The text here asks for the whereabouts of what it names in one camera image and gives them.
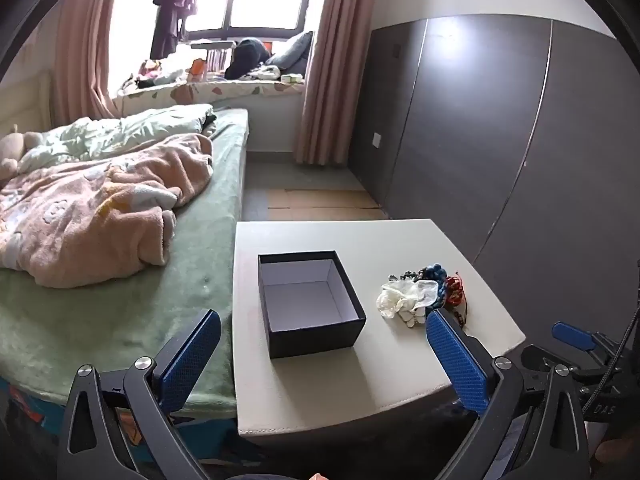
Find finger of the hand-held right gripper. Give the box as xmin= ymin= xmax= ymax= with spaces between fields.
xmin=520 ymin=344 xmax=608 ymax=396
xmin=551 ymin=322 xmax=621 ymax=361

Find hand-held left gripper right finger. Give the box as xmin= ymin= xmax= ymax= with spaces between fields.
xmin=426 ymin=309 xmax=591 ymax=480

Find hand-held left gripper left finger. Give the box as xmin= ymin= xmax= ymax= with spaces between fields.
xmin=56 ymin=308 xmax=222 ymax=480

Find cream petal bead bracelet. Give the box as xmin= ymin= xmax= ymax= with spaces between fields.
xmin=376 ymin=292 xmax=427 ymax=329

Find blue bead bracelet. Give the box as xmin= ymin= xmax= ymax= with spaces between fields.
xmin=424 ymin=262 xmax=449 ymax=307

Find black square gift box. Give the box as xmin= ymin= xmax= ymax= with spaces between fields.
xmin=257 ymin=250 xmax=367 ymax=360

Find person's right hand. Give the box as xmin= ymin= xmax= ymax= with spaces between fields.
xmin=592 ymin=435 xmax=640 ymax=480

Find green bed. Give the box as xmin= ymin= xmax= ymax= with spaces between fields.
xmin=0 ymin=107 xmax=251 ymax=413

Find pink fleece blanket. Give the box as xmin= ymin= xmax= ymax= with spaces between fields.
xmin=0 ymin=135 xmax=216 ymax=289

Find flat cardboard sheet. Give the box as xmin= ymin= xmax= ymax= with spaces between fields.
xmin=266 ymin=187 xmax=390 ymax=222

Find pale green duvet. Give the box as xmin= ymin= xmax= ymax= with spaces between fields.
xmin=19 ymin=103 xmax=217 ymax=173

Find leaf print window seat cushion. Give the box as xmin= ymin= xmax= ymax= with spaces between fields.
xmin=112 ymin=79 xmax=307 ymax=117

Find beige plush toy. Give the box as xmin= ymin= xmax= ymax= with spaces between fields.
xmin=0 ymin=124 xmax=45 ymax=181

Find white headboard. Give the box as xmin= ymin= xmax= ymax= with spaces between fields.
xmin=0 ymin=69 xmax=57 ymax=137

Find black bag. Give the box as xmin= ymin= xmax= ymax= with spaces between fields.
xmin=224 ymin=38 xmax=274 ymax=81

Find grey pillow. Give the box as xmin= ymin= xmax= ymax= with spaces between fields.
xmin=264 ymin=30 xmax=315 ymax=74

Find dark hanging clothes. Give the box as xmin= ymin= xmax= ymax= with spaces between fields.
xmin=149 ymin=0 xmax=202 ymax=60

